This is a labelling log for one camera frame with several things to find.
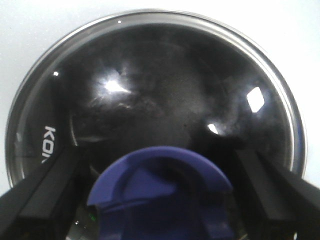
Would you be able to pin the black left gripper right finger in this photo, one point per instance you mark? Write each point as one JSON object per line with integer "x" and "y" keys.
{"x": 277, "y": 204}

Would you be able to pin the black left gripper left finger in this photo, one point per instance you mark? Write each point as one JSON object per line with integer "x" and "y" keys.
{"x": 43, "y": 205}

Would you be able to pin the glass lid with blue knob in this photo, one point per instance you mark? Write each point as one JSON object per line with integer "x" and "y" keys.
{"x": 160, "y": 102}

